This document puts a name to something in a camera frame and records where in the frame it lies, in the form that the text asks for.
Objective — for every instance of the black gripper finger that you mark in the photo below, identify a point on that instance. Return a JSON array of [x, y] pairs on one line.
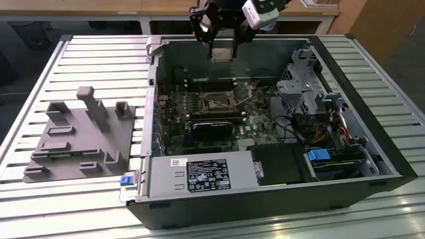
[[199, 35], [245, 30]]

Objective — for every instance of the silver CPU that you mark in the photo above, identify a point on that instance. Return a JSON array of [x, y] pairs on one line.
[[222, 55]]

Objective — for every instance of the CPU socket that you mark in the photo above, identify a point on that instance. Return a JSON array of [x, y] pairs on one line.
[[217, 102]]

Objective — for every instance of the grey plastic case latch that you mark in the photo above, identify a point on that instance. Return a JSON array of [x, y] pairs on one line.
[[154, 44]]

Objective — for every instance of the silver drive cage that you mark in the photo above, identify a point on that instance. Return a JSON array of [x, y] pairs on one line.
[[299, 99]]

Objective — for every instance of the green motherboard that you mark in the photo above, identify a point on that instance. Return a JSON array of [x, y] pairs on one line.
[[259, 117]]

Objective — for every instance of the black graphics card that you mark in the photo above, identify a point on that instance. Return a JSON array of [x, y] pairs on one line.
[[213, 130]]

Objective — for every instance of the wooden cabinet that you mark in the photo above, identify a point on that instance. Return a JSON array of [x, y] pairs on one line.
[[382, 25]]

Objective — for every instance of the silver chipset heatsink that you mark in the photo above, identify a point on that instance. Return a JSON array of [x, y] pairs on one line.
[[246, 143]]

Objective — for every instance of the black waste bin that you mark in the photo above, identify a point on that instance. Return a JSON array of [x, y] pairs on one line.
[[30, 35]]

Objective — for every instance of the black plastic shroud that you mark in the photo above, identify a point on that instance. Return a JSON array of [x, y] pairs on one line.
[[282, 164]]

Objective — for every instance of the hard disk in blue carrier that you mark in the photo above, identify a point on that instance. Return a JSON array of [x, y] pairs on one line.
[[319, 155]]

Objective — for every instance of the grey parts rack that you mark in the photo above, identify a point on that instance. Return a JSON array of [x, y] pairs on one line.
[[83, 142]]

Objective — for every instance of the silver power supply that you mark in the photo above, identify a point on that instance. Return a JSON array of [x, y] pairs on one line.
[[166, 179]]

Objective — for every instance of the green RAM stick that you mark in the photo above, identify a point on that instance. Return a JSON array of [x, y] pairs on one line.
[[77, 154]]

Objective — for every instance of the blue case latch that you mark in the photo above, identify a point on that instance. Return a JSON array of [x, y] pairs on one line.
[[127, 180]]

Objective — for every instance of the black open PC case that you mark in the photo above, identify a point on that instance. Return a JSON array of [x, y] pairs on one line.
[[233, 211]]

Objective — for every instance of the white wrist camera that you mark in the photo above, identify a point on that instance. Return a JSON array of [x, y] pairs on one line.
[[263, 17]]

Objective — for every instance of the wooden desk white frame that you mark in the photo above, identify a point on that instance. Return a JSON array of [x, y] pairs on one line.
[[99, 7]]

